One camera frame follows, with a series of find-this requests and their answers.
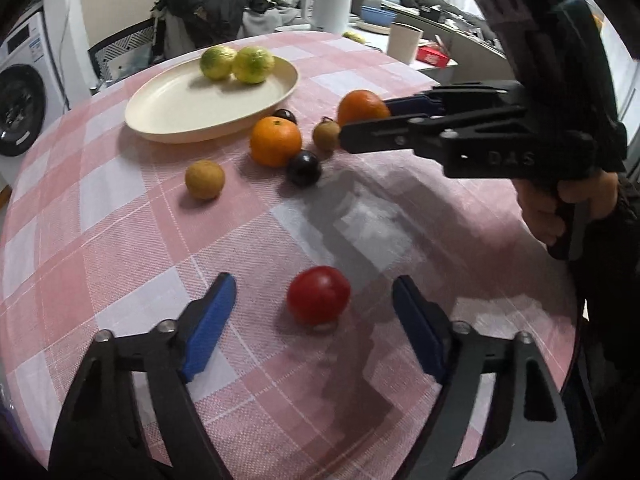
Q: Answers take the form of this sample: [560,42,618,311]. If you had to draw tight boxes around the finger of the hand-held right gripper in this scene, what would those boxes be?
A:
[339,109,521,157]
[382,81,521,117]

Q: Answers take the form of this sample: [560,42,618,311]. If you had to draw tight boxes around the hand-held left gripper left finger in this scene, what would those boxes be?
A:
[47,272,238,480]

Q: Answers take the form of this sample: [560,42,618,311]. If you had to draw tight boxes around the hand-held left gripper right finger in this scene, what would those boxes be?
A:
[391,275,581,480]

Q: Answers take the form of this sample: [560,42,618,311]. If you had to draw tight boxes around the brown longan fruit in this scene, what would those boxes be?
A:
[312,116,343,152]
[185,159,226,200]

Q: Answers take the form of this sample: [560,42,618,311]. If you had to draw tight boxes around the red tomato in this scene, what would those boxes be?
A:
[286,266,352,327]

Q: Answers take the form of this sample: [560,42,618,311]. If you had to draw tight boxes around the orange with stem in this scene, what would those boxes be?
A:
[250,116,303,168]

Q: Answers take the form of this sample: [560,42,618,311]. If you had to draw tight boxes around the cream round plate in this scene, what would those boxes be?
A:
[124,54,299,145]

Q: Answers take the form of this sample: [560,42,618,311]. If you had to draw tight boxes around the person's right hand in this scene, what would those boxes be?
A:
[515,171,621,249]

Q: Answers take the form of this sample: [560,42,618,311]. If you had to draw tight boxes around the red box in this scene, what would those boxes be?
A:
[416,42,451,67]

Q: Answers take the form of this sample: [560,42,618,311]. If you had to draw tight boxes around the beige cup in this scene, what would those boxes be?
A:
[386,22,424,64]

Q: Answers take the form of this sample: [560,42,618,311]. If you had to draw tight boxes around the grey coffee table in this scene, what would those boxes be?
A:
[415,10,521,86]

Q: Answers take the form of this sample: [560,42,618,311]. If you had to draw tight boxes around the blue bowl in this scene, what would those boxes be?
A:
[360,5,394,26]

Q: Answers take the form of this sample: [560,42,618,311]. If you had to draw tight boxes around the dark clothes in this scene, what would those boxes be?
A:
[400,0,466,17]

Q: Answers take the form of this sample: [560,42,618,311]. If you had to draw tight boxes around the pink plaid tablecloth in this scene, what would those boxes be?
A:
[0,30,583,480]

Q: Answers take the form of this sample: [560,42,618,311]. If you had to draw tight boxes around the white electric kettle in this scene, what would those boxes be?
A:
[300,0,357,33]

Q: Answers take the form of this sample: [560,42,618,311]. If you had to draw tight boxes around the green-yellow citrus fruit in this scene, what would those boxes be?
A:
[232,46,276,85]
[200,45,237,81]

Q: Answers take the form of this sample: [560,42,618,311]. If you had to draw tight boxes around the grey hoodie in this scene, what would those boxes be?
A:
[242,5,303,38]

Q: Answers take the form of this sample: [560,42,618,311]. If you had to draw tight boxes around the black patterned chair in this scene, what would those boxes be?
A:
[87,25,166,93]

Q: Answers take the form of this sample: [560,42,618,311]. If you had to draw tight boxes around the white washing machine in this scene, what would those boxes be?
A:
[0,2,71,186]

